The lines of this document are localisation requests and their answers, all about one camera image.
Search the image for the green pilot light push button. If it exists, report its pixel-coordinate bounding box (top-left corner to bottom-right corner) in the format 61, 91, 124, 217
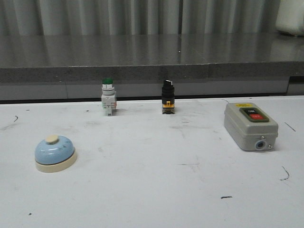
101, 78, 117, 116

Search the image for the grey on-off switch box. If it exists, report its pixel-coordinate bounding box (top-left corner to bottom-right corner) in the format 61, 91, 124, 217
224, 103, 278, 151

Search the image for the grey granite counter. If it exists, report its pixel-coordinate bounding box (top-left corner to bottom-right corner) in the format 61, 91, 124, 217
0, 33, 304, 102

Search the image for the blue and cream desk bell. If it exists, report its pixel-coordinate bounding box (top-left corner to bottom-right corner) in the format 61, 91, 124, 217
34, 135, 77, 173

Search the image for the black and yellow selector switch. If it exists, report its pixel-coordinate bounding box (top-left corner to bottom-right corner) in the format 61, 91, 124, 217
161, 80, 175, 114

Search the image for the white container on counter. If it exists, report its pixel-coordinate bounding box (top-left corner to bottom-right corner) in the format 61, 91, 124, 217
275, 0, 304, 36

